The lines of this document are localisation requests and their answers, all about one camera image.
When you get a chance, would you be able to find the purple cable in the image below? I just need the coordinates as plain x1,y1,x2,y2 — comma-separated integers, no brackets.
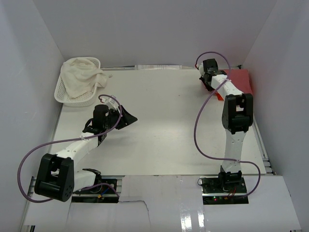
194,51,261,199
17,94,121,203

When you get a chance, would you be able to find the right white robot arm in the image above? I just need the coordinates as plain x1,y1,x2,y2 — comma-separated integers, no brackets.
198,58,253,193

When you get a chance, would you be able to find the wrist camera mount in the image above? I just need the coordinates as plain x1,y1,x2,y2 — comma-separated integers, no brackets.
195,63,204,73
99,97,117,110

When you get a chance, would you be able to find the white plastic basket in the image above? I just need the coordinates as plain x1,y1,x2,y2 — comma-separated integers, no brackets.
54,57,101,107

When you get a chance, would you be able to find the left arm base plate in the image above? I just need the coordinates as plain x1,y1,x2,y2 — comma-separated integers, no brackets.
71,168,121,203

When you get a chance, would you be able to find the paper sheet at back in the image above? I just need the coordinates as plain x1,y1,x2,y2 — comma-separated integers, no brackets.
134,64,182,70

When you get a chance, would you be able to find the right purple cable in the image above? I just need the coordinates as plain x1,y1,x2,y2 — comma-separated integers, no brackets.
194,51,261,199

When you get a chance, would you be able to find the pink t shirt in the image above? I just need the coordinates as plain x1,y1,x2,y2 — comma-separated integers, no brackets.
224,69,253,94

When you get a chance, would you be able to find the folded orange t shirt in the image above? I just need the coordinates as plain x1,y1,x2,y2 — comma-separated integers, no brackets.
213,91,224,101

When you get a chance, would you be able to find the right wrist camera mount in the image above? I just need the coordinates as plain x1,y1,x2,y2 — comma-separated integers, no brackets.
195,63,204,73

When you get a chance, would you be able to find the cream white t shirt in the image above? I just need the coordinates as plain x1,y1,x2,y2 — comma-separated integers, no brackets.
60,57,107,98

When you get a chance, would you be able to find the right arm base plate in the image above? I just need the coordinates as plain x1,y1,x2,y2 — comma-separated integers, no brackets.
197,176,249,205

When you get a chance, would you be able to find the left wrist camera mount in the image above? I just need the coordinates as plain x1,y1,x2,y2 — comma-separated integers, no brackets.
99,97,117,110

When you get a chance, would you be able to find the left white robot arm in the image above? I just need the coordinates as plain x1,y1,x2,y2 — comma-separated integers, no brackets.
34,104,138,202

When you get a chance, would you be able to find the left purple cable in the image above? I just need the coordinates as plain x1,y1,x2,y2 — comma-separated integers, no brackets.
17,94,121,203

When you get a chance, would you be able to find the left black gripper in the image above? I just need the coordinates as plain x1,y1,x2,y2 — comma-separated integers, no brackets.
104,105,138,131

